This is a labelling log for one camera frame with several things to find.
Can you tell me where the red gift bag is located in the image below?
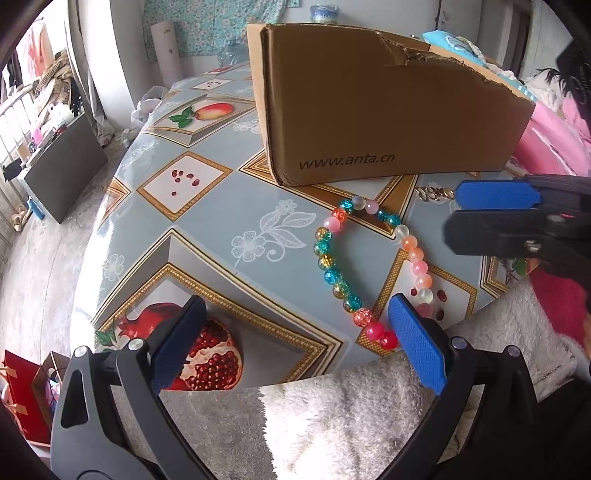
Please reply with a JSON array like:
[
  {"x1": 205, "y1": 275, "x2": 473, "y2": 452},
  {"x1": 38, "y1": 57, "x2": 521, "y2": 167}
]
[{"x1": 1, "y1": 350, "x2": 69, "y2": 447}]

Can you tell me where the floral blue curtain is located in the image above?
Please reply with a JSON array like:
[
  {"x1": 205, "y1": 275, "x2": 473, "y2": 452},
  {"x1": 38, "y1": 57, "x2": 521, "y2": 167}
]
[{"x1": 142, "y1": 0, "x2": 301, "y2": 61}]

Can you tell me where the white fluffy cloth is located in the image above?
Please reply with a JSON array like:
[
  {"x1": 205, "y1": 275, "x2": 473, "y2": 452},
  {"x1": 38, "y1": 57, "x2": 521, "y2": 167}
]
[{"x1": 160, "y1": 280, "x2": 588, "y2": 479}]

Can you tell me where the dark grey cabinet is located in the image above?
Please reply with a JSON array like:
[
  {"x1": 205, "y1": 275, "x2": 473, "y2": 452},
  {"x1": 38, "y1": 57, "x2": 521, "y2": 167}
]
[{"x1": 17, "y1": 115, "x2": 108, "y2": 224}]

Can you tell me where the pink quilt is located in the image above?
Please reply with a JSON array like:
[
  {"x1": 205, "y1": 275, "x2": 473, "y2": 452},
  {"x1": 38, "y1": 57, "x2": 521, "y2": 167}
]
[{"x1": 513, "y1": 96, "x2": 590, "y2": 354}]

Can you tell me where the brown cardboard box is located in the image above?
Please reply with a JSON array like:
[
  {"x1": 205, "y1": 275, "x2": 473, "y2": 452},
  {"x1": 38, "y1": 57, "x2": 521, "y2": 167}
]
[{"x1": 246, "y1": 23, "x2": 535, "y2": 186}]

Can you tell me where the blue water bottle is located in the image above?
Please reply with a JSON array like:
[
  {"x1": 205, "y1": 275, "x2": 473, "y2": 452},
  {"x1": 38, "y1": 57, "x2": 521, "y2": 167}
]
[{"x1": 310, "y1": 4, "x2": 339, "y2": 24}]

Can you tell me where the multicolour bead bracelet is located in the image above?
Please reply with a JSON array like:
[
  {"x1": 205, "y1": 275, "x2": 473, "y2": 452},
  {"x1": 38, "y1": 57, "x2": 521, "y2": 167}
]
[{"x1": 313, "y1": 193, "x2": 436, "y2": 352}]

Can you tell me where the rolled white paper tube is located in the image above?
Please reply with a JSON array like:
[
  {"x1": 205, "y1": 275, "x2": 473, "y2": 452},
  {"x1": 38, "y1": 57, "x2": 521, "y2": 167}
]
[{"x1": 150, "y1": 20, "x2": 183, "y2": 88}]

